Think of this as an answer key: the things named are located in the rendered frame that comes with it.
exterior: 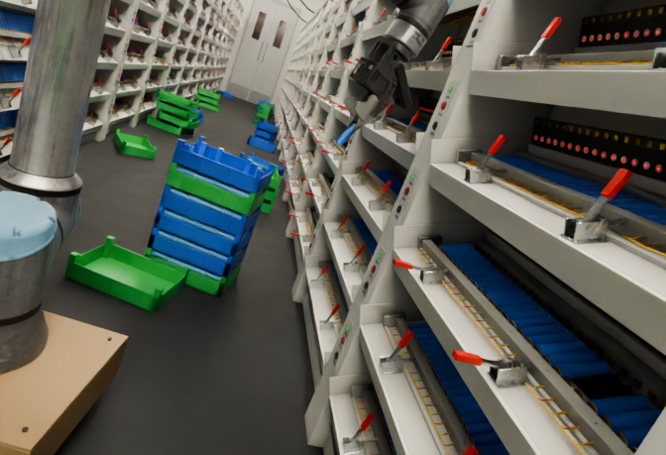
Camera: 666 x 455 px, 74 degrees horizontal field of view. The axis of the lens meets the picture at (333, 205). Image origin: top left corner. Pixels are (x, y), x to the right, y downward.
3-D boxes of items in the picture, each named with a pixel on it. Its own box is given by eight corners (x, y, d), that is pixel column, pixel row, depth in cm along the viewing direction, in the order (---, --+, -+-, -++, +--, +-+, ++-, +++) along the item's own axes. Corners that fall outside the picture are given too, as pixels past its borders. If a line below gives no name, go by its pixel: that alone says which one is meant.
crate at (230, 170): (171, 162, 146) (177, 139, 144) (195, 155, 166) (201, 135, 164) (255, 194, 146) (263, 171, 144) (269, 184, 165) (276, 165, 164)
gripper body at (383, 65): (346, 77, 102) (376, 33, 101) (369, 97, 108) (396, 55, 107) (365, 85, 97) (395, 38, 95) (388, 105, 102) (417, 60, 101)
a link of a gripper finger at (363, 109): (340, 121, 101) (361, 85, 101) (356, 133, 105) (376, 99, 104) (347, 124, 99) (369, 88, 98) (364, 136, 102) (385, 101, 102)
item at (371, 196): (382, 250, 104) (384, 194, 100) (342, 185, 162) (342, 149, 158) (463, 245, 107) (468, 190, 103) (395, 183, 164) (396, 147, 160)
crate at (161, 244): (147, 247, 153) (153, 226, 151) (172, 231, 173) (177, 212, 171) (226, 278, 153) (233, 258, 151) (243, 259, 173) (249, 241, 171)
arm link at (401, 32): (408, 40, 107) (434, 46, 100) (396, 56, 108) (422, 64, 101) (387, 16, 102) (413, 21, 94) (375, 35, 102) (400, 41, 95)
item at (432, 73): (449, 91, 95) (454, 23, 91) (382, 83, 153) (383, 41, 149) (536, 90, 98) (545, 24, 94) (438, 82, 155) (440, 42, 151)
